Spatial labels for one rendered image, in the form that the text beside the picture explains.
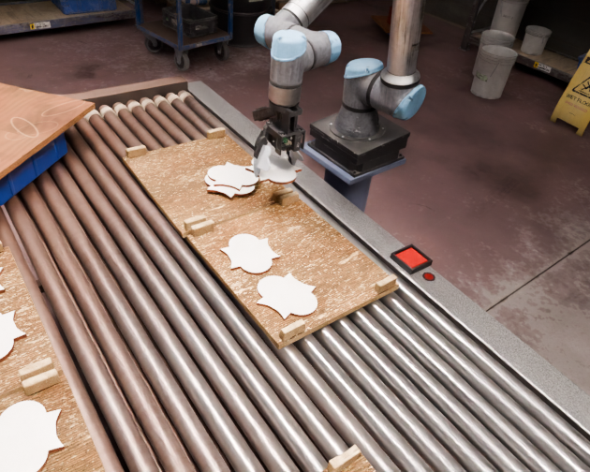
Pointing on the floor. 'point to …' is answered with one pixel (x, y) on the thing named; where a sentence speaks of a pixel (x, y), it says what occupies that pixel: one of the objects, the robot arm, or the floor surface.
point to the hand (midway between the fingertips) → (273, 168)
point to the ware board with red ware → (390, 22)
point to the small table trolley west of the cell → (157, 32)
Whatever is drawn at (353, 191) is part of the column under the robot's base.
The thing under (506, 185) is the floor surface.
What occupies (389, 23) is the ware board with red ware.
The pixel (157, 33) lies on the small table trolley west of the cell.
